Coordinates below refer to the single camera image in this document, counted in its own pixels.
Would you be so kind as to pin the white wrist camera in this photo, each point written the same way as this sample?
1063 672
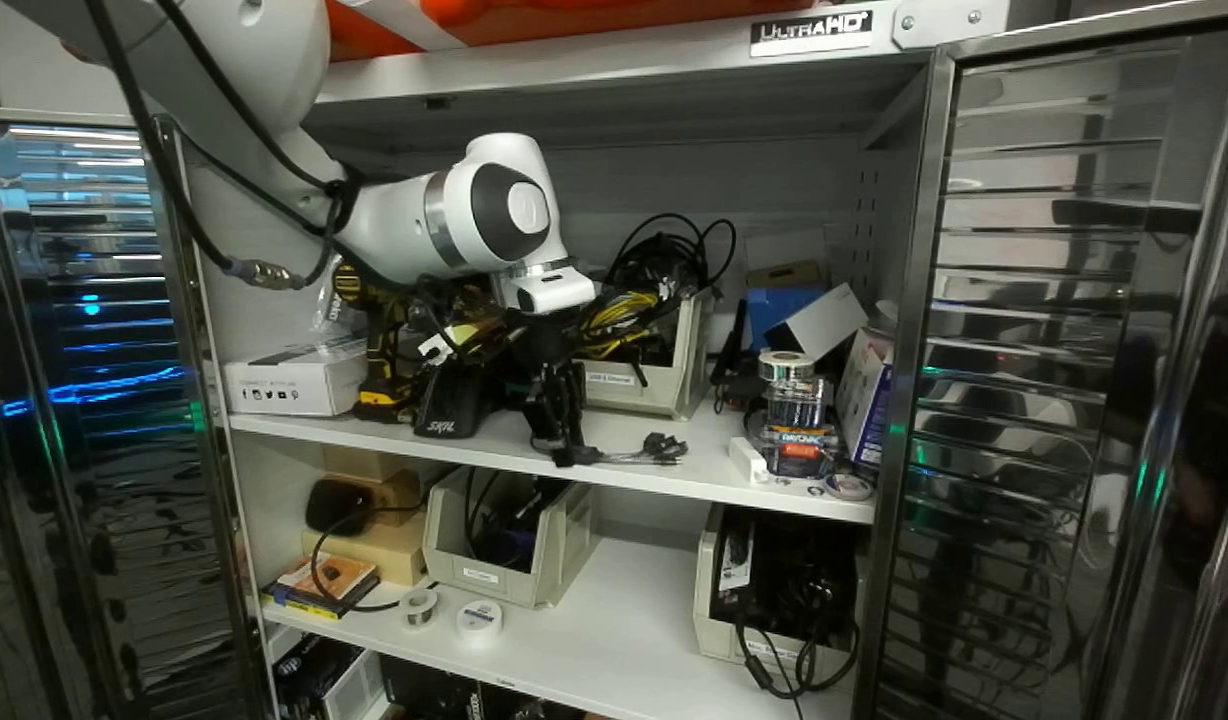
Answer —
552 294

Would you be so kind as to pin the beige bin lower right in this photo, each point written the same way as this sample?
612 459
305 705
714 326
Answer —
772 582

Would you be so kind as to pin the beige cable bin upper shelf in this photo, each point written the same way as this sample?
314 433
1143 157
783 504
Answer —
644 353

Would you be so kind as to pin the white metal shelf unit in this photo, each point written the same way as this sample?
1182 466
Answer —
675 119

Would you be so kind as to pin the small book stack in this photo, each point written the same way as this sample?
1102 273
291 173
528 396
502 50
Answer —
326 585

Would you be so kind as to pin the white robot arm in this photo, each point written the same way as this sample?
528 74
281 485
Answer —
239 79

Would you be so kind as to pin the black battery charger dock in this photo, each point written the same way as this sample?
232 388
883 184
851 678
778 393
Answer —
461 396

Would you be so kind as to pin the glass cabinet door right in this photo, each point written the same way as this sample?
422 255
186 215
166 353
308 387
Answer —
1055 485

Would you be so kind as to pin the yellow black power drill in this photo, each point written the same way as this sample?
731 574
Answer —
391 378

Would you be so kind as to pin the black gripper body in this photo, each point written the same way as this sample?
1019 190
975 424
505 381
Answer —
537 360

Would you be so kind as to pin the white flat box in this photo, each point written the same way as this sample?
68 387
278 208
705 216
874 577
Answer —
296 381

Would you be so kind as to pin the blue cardboard box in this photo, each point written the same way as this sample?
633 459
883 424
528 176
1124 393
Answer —
772 306

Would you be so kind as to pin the orange case on top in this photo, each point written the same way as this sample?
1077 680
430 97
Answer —
365 31

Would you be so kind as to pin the black cable charger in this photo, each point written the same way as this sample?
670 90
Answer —
654 449

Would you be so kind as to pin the wooden block with black device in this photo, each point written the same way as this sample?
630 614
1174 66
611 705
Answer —
369 518

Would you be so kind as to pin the beige bin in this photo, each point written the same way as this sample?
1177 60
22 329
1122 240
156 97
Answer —
509 539
772 582

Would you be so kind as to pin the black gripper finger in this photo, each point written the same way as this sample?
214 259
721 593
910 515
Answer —
575 430
542 424

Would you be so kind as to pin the beige bin lower left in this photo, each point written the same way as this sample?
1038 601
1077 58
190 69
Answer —
509 539

